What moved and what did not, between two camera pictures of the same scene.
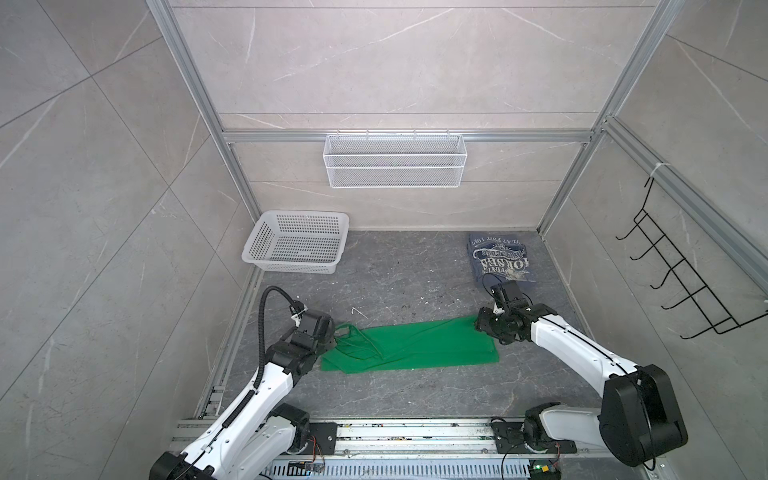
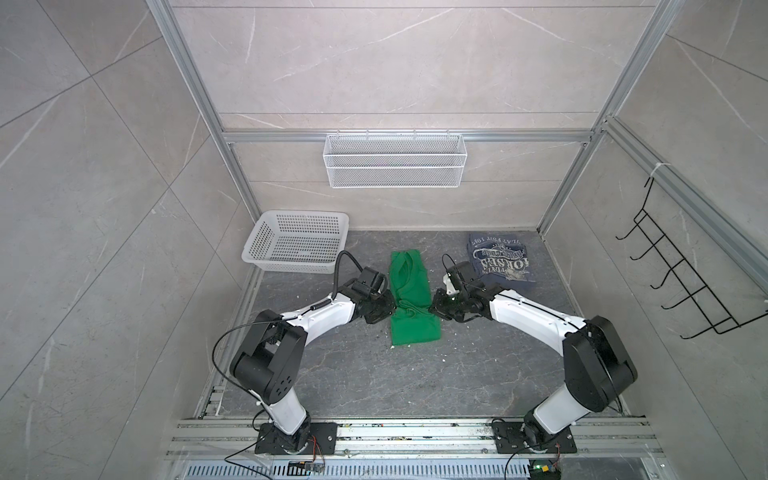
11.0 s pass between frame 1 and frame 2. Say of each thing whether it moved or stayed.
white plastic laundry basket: stayed
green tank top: moved
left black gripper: moved
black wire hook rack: stayed
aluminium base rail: stayed
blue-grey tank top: stayed
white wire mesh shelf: stayed
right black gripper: moved
